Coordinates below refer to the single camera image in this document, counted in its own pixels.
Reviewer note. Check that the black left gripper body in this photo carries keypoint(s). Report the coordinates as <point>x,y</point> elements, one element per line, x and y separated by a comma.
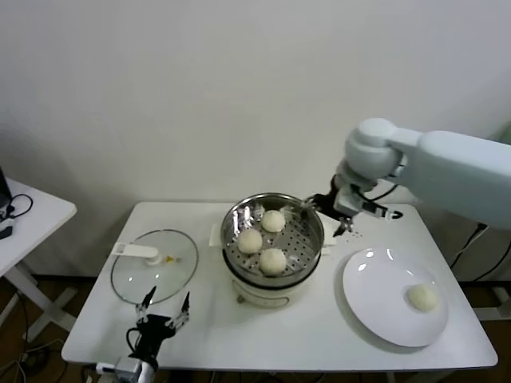
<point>153,327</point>

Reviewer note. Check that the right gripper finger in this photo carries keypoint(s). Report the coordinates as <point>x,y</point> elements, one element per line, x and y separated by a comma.
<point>345,224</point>
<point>310,204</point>

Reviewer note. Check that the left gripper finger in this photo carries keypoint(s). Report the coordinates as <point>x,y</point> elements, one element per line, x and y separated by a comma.
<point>141,313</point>
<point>183,315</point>

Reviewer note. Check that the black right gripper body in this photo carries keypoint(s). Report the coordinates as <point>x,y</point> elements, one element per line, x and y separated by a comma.
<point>325,202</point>

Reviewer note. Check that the white steamed baozi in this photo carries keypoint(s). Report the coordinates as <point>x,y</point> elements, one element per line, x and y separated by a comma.
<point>422,298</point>
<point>273,262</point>
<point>272,220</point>
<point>250,241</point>

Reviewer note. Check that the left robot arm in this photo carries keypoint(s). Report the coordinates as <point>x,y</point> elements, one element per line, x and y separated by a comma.
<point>127,370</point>

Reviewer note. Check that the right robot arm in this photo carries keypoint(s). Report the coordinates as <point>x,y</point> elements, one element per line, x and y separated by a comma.
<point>459,167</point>

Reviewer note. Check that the steel perforated steamer basket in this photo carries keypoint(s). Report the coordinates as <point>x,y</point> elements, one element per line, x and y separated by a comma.
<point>303,243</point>

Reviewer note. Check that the white round plate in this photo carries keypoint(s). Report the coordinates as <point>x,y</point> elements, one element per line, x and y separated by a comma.
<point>379,287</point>

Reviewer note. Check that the white electric pot base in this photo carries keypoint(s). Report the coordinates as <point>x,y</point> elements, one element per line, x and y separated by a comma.
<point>263,297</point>

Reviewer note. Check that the white folding side table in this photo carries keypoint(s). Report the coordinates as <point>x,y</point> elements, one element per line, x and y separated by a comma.
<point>44,211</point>

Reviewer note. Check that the small black adapter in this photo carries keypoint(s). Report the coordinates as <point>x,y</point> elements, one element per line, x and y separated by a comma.
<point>5,232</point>

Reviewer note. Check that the white stand base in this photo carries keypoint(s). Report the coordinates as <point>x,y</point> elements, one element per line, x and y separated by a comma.
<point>495,305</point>

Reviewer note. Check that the pale green object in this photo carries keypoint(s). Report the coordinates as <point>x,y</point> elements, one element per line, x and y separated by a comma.
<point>506,129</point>

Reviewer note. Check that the dark device on side table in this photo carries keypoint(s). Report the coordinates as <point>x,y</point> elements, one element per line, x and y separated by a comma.
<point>3,185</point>

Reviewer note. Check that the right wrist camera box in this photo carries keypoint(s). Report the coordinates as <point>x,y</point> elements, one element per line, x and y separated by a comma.
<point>353,204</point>

